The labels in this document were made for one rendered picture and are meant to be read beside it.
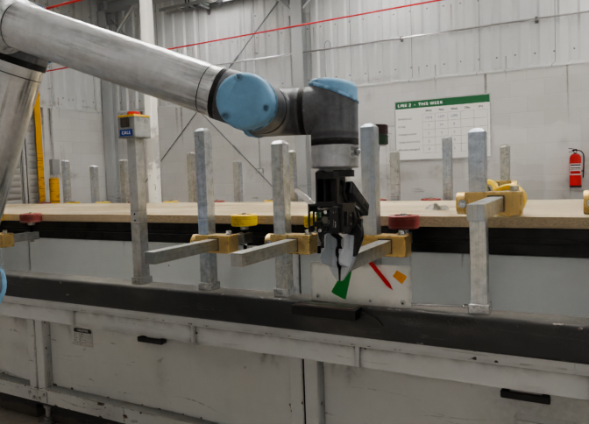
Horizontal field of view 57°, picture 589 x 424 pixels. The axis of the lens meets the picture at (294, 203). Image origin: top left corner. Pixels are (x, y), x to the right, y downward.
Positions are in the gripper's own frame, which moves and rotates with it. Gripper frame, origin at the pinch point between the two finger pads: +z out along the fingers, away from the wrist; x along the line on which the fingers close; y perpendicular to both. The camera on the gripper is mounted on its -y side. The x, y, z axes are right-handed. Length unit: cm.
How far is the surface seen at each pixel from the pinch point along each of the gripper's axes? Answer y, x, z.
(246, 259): -2.4, -23.6, -1.3
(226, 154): -723, -541, -77
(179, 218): -46, -79, -7
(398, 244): -26.2, 3.1, -2.9
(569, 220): -46, 38, -8
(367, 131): -26.3, -4.0, -29.7
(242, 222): -38, -49, -6
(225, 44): -719, -533, -277
